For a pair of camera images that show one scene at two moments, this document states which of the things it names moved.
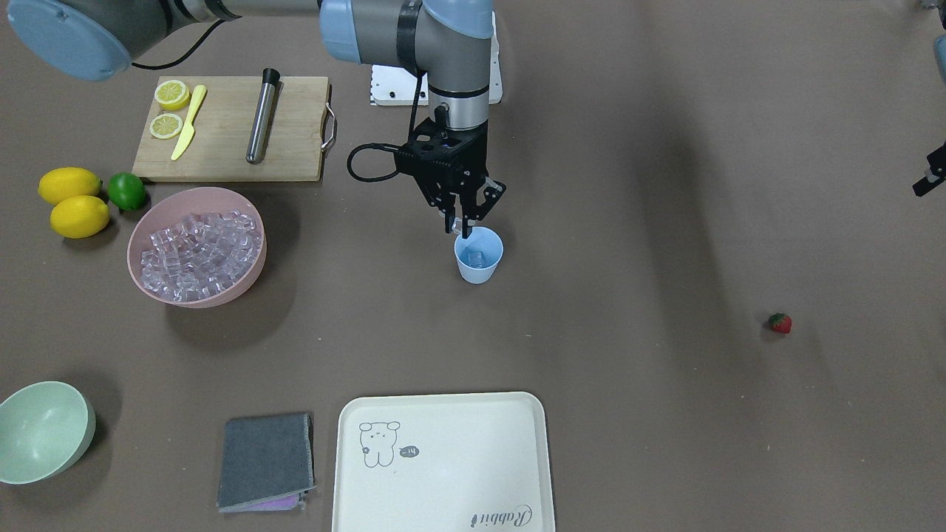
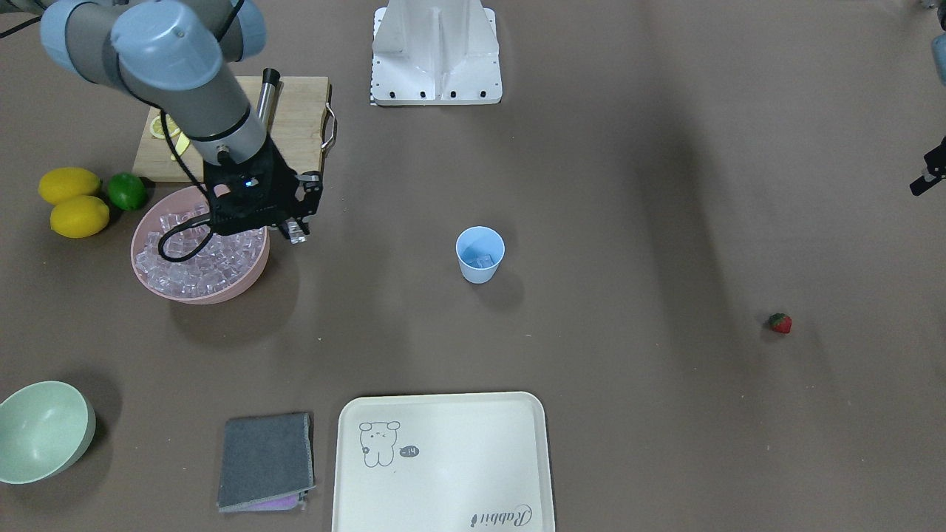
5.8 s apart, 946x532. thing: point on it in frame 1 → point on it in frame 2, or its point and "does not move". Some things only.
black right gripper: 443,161 → 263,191
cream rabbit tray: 469,462 does not move
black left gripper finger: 936,162 does not move
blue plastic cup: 480,254 does not move
